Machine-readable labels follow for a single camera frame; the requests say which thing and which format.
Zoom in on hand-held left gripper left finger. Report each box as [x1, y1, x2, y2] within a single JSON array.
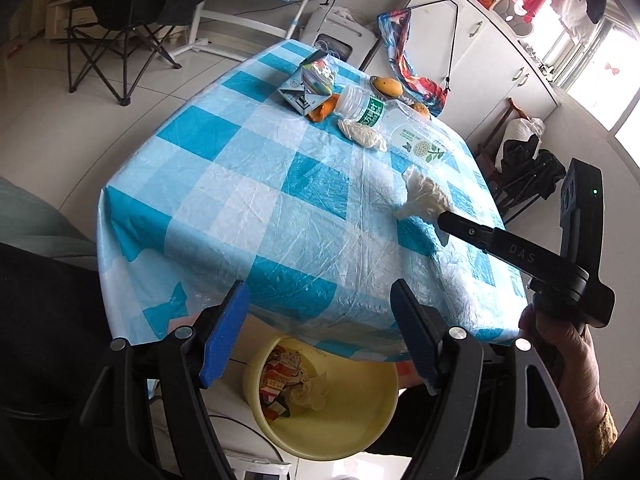
[[60, 280, 252, 480]]

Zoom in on colourful printed tote bag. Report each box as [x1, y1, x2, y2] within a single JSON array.
[[376, 0, 461, 118]]

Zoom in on low white cabinet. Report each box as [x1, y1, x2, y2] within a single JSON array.
[[45, 0, 81, 41]]

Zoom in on grey-green cushion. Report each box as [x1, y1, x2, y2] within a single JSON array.
[[0, 177, 98, 271]]

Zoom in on clear plastic bottle green label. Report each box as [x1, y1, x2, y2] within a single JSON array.
[[334, 84, 386, 126]]

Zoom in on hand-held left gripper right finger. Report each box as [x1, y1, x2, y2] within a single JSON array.
[[389, 279, 578, 480]]

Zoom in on red snack bag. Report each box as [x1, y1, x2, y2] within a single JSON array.
[[260, 347, 308, 421]]

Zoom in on small items on windowsill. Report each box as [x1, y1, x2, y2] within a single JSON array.
[[520, 42, 556, 78]]

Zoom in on clear plastic container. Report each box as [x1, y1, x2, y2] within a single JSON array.
[[382, 100, 456, 166]]

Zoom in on blue checked tablecloth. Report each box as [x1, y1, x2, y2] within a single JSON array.
[[97, 40, 531, 361]]

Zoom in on white plastic bag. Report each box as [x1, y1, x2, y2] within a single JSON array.
[[501, 117, 546, 153]]

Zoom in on hanging white shirt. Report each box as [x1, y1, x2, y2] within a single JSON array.
[[547, 0, 598, 43]]

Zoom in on orange peel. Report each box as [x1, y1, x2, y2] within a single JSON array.
[[306, 95, 341, 123]]

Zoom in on large white tissue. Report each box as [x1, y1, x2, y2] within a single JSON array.
[[392, 165, 456, 223]]

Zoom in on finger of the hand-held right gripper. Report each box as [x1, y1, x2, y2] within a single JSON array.
[[436, 210, 591, 287]]

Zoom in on white plastic seat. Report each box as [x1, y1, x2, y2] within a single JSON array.
[[492, 0, 538, 36]]

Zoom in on person's right hand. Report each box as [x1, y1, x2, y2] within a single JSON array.
[[519, 304, 609, 442]]

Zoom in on dark wooden chair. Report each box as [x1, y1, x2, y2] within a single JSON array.
[[475, 97, 523, 171]]

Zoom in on person's right forearm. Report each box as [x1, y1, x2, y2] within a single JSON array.
[[575, 402, 623, 476]]

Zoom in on yellow plastic basin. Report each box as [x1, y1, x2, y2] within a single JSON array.
[[242, 336, 399, 461]]

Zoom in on milk carton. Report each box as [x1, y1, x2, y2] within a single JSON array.
[[277, 50, 337, 116]]

